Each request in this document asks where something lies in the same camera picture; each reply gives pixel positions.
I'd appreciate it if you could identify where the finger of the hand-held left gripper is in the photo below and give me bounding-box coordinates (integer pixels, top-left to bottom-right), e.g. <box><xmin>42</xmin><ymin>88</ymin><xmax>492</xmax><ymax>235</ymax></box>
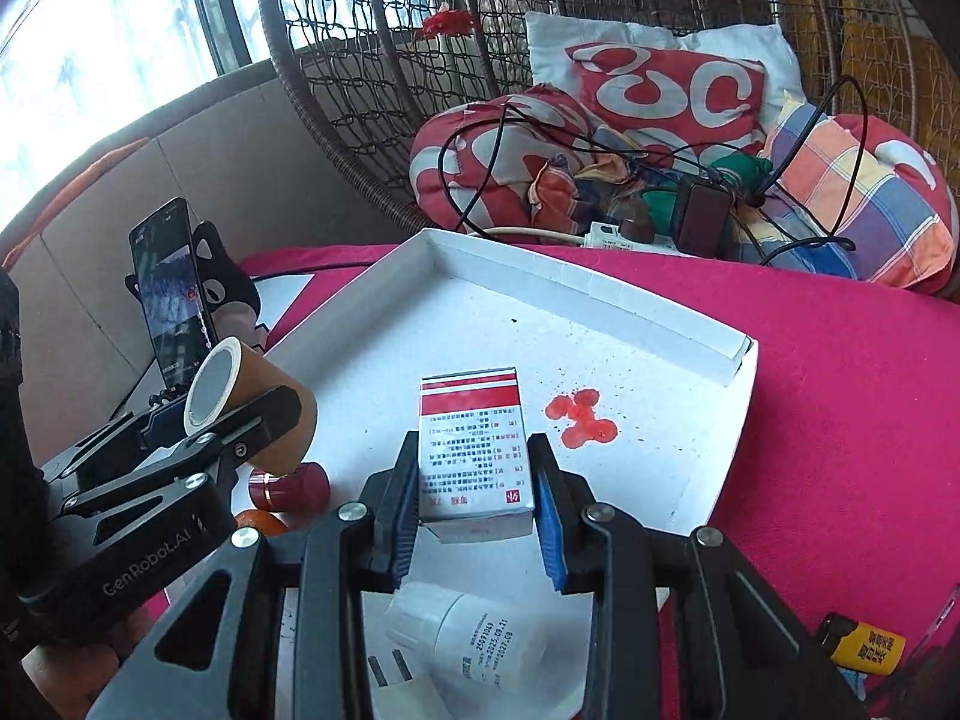
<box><xmin>64</xmin><ymin>386</ymin><xmax>303</xmax><ymax>520</ymax></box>
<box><xmin>45</xmin><ymin>390</ymin><xmax>188</xmax><ymax>482</ymax></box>

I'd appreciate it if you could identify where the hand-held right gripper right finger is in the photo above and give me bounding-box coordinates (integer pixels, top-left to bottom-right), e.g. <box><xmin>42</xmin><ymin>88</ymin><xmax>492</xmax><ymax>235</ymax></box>
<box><xmin>527</xmin><ymin>433</ymin><xmax>875</xmax><ymax>720</ymax></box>

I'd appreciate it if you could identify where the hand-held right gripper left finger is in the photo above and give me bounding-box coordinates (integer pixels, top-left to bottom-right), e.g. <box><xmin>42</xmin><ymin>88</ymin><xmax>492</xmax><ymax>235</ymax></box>
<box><xmin>86</xmin><ymin>431</ymin><xmax>421</xmax><ymax>720</ymax></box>

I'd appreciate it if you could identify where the brown tape roll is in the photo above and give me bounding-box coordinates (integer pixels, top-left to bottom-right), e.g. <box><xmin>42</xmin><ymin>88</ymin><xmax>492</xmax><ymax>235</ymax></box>
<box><xmin>184</xmin><ymin>337</ymin><xmax>317</xmax><ymax>475</ymax></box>

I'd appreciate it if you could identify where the white red medicine box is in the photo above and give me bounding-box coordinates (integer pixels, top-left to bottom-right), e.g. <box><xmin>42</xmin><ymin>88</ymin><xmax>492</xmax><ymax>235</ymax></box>
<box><xmin>418</xmin><ymin>367</ymin><xmax>538</xmax><ymax>545</ymax></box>

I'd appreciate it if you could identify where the white cardboard tray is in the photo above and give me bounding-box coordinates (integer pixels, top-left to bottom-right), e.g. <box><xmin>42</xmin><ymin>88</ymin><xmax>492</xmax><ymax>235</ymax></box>
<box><xmin>225</xmin><ymin>229</ymin><xmax>758</xmax><ymax>720</ymax></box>

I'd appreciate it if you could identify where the yellow lighter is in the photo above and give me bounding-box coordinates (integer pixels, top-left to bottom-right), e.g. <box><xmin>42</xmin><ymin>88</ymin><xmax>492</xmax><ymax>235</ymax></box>
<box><xmin>817</xmin><ymin>613</ymin><xmax>907</xmax><ymax>676</ymax></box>

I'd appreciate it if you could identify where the person's left hand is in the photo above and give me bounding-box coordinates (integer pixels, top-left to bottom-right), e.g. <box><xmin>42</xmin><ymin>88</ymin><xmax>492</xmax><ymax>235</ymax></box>
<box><xmin>15</xmin><ymin>604</ymin><xmax>162</xmax><ymax>720</ymax></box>

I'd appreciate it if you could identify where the small red can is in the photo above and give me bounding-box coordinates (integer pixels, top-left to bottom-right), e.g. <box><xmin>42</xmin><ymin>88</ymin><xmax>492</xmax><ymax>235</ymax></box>
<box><xmin>249</xmin><ymin>463</ymin><xmax>331</xmax><ymax>512</ymax></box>

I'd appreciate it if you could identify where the orange mandarin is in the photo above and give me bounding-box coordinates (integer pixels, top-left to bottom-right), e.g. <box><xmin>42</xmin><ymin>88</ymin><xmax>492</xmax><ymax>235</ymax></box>
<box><xmin>236</xmin><ymin>510</ymin><xmax>290</xmax><ymax>538</ymax></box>

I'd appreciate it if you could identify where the white plastic bottle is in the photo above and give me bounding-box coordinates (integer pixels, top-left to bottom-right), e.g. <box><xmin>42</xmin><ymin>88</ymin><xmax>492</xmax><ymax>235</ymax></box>
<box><xmin>386</xmin><ymin>583</ymin><xmax>550</xmax><ymax>700</ymax></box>

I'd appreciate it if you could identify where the white paper sheet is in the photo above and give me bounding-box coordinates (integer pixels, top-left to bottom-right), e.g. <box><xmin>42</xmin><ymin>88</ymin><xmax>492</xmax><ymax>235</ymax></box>
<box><xmin>251</xmin><ymin>274</ymin><xmax>316</xmax><ymax>350</ymax></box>

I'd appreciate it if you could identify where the black smartphone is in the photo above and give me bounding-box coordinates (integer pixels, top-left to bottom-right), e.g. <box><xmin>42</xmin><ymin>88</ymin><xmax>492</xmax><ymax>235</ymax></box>
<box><xmin>129</xmin><ymin>197</ymin><xmax>220</xmax><ymax>392</ymax></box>

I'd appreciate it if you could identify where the black cat phone holder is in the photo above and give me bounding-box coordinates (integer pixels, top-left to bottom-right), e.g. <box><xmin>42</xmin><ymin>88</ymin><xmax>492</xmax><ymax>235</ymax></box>
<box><xmin>124</xmin><ymin>221</ymin><xmax>263</xmax><ymax>421</ymax></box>

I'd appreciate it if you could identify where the white power strip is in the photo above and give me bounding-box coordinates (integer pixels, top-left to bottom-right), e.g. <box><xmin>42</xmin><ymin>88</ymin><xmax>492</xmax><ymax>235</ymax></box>
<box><xmin>581</xmin><ymin>217</ymin><xmax>680</xmax><ymax>252</ymax></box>

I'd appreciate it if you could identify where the red white seat cushion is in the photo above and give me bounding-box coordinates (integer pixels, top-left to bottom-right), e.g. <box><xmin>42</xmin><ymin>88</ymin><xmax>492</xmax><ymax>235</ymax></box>
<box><xmin>409</xmin><ymin>86</ymin><xmax>957</xmax><ymax>293</ymax></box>

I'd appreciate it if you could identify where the green cloth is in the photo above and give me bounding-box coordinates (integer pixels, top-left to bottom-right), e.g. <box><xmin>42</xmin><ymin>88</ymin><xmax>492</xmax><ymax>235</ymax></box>
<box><xmin>641</xmin><ymin>157</ymin><xmax>773</xmax><ymax>230</ymax></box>

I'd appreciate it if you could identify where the dark red power adapter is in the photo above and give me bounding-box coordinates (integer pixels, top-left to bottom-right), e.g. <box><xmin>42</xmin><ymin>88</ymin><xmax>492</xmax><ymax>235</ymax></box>
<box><xmin>675</xmin><ymin>181</ymin><xmax>732</xmax><ymax>260</ymax></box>

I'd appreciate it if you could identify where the wicker hanging egg chair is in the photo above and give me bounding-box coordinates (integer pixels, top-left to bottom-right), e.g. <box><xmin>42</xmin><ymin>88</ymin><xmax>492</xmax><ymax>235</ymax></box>
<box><xmin>255</xmin><ymin>0</ymin><xmax>960</xmax><ymax>241</ymax></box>

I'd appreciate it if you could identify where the window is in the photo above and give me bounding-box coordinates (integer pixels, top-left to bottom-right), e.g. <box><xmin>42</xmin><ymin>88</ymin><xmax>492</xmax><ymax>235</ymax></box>
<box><xmin>0</xmin><ymin>0</ymin><xmax>263</xmax><ymax>226</ymax></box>

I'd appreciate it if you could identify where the red hanging ornament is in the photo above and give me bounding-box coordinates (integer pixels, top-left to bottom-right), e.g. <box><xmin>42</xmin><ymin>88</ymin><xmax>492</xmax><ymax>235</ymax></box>
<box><xmin>420</xmin><ymin>7</ymin><xmax>477</xmax><ymax>42</ymax></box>

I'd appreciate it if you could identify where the plaid cushion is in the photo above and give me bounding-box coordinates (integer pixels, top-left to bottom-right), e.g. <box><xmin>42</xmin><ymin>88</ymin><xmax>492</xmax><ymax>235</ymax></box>
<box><xmin>731</xmin><ymin>101</ymin><xmax>935</xmax><ymax>287</ymax></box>

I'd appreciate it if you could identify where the red white patterned pillow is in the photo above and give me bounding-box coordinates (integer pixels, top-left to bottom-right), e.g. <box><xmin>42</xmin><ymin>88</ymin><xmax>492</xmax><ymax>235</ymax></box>
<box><xmin>564</xmin><ymin>43</ymin><xmax>766</xmax><ymax>149</ymax></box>

